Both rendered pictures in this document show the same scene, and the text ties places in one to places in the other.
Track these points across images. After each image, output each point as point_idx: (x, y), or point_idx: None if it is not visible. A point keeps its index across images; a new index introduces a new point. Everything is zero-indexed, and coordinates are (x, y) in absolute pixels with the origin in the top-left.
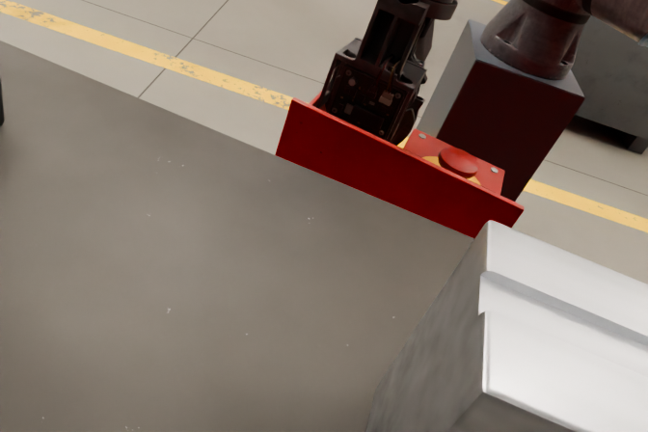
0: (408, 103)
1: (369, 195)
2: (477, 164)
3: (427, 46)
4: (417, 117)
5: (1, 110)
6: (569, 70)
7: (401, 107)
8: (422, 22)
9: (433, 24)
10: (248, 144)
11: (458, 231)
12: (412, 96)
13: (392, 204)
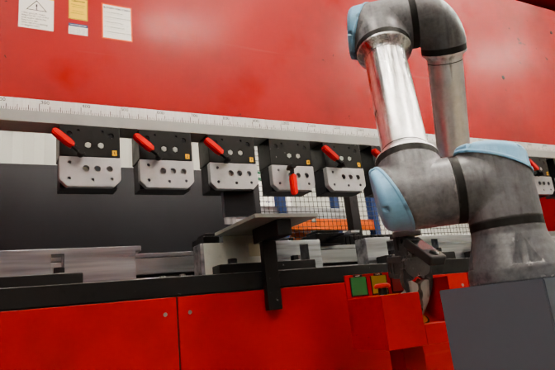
0: (391, 265)
1: (353, 265)
2: (377, 284)
3: (418, 253)
4: (402, 277)
5: (386, 261)
6: (473, 277)
7: (391, 266)
8: (395, 239)
9: (408, 242)
10: (374, 263)
11: (338, 266)
12: (391, 263)
13: (349, 265)
